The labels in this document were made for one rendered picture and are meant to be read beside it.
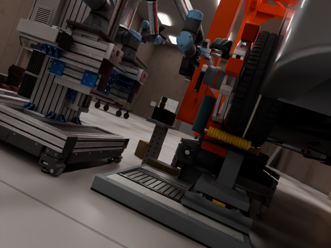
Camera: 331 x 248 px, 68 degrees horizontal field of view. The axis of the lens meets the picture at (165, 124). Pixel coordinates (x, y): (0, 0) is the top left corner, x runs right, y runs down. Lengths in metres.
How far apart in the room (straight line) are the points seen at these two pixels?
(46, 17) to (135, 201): 1.33
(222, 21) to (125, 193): 1.58
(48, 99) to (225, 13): 1.54
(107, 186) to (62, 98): 0.71
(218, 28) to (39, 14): 1.34
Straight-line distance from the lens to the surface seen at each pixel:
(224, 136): 1.43
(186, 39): 1.16
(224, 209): 1.36
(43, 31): 1.54
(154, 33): 2.24
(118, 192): 1.32
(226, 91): 1.33
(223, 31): 2.21
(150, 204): 1.27
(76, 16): 1.88
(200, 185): 1.40
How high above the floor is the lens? 0.48
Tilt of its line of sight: 1 degrees down
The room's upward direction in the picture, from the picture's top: 21 degrees clockwise
